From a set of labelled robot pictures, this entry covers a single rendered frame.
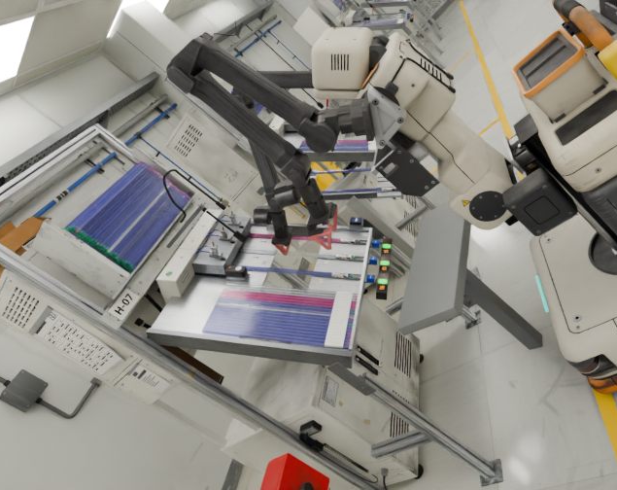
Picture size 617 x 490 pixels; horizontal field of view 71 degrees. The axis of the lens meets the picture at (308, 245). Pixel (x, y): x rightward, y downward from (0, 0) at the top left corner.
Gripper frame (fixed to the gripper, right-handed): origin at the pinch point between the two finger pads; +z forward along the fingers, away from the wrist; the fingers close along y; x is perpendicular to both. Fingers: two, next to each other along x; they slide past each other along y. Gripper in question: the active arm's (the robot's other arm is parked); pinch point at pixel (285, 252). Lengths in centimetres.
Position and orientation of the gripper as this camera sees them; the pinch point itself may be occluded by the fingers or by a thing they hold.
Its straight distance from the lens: 180.9
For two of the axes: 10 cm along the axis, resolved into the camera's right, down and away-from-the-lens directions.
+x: 9.7, 0.3, -2.3
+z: 1.1, 8.0, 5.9
